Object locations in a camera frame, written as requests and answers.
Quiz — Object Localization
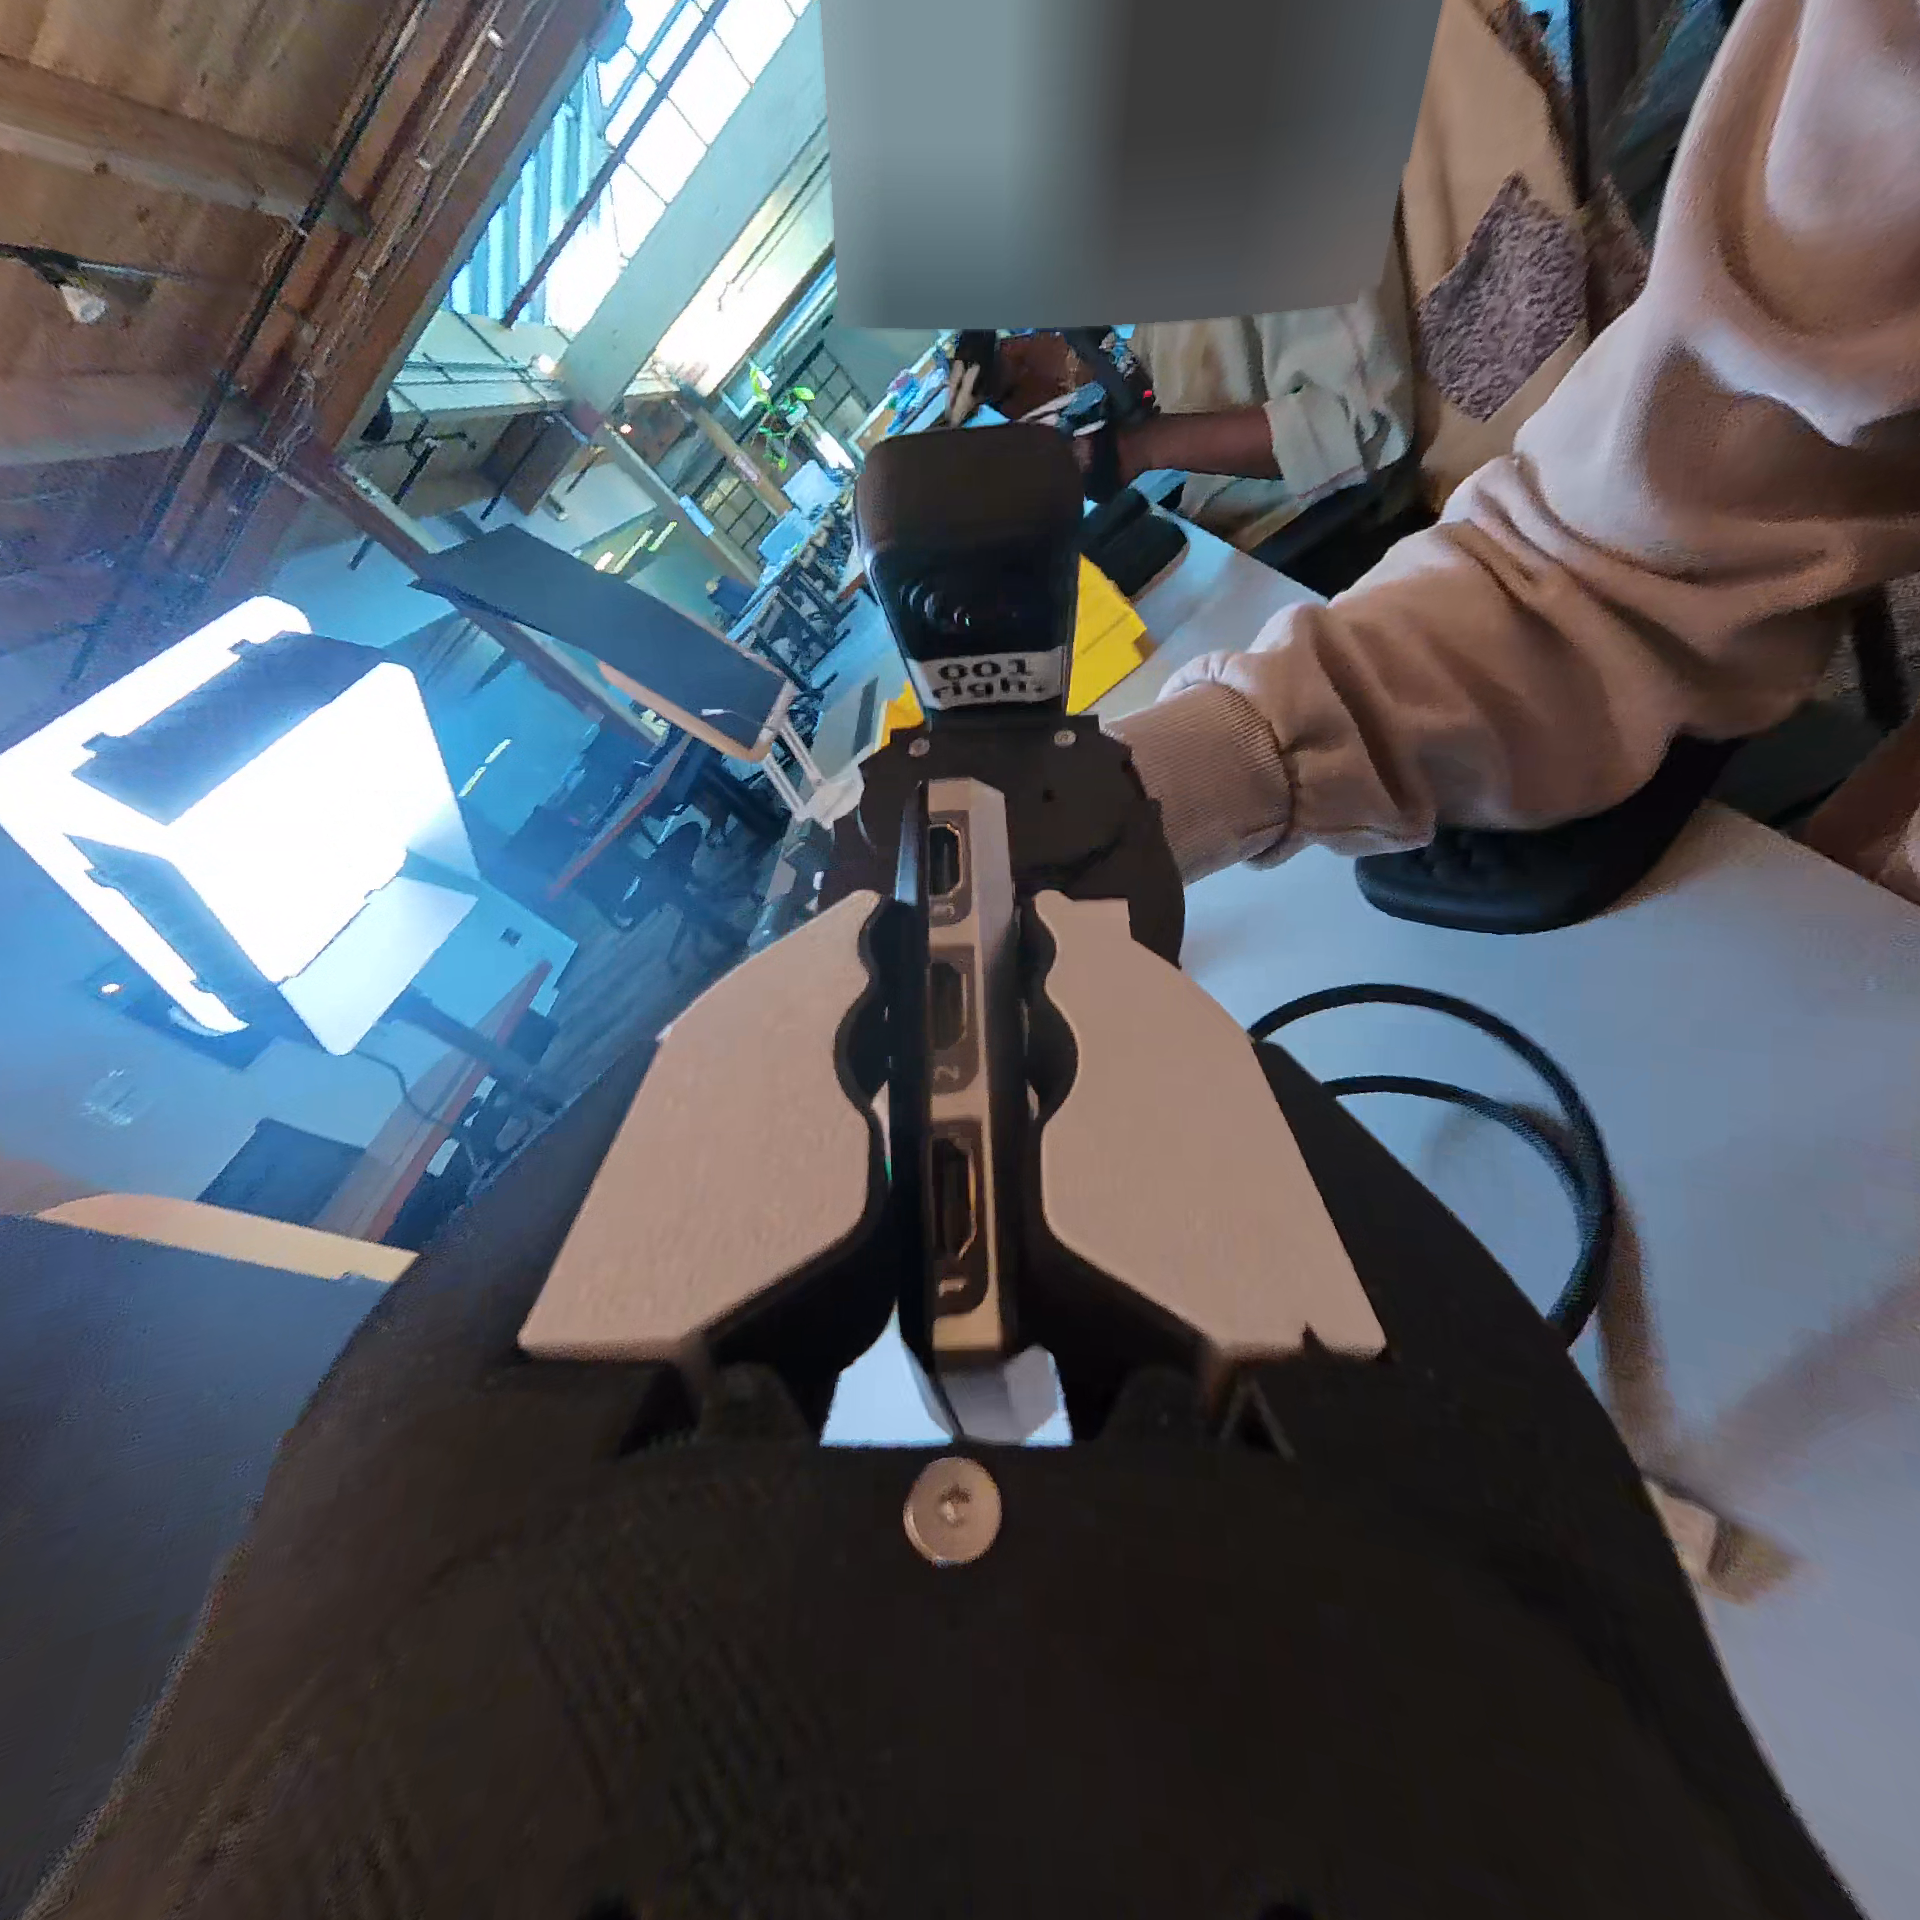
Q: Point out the tilted black desk top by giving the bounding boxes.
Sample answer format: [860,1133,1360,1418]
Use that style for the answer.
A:
[409,525,801,767]

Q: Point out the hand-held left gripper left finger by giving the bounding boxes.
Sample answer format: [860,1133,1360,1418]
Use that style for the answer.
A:
[516,887,904,1426]

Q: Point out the yellow plastic bin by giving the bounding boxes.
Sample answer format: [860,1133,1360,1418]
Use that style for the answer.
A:
[877,562,1162,747]

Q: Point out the black rounded pad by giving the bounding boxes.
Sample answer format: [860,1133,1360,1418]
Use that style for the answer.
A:
[1354,732,1749,939]

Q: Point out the row of windows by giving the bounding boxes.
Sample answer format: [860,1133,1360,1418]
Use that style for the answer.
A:
[451,0,834,394]

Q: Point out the grey multiport hub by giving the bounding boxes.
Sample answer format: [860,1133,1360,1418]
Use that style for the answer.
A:
[896,778,1033,1368]

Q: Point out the thick black braided cable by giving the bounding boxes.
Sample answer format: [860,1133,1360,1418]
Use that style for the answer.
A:
[1245,983,1618,1346]

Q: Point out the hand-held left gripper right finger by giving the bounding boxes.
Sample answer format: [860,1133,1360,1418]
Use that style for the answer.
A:
[1019,887,1389,1432]

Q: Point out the bright white light box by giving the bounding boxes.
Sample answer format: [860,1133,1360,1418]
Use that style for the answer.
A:
[0,596,485,1056]

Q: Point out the desk with wooden edge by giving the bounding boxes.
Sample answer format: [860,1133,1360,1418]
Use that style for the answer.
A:
[0,1190,425,1920]

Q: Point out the person's right forearm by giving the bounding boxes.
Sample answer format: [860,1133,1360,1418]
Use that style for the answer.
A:
[1112,359,1920,890]

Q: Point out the green potted plant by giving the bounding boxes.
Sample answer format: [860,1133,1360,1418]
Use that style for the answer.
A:
[739,359,826,470]

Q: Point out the black device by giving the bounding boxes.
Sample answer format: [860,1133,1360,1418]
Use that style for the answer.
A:
[1078,486,1193,600]

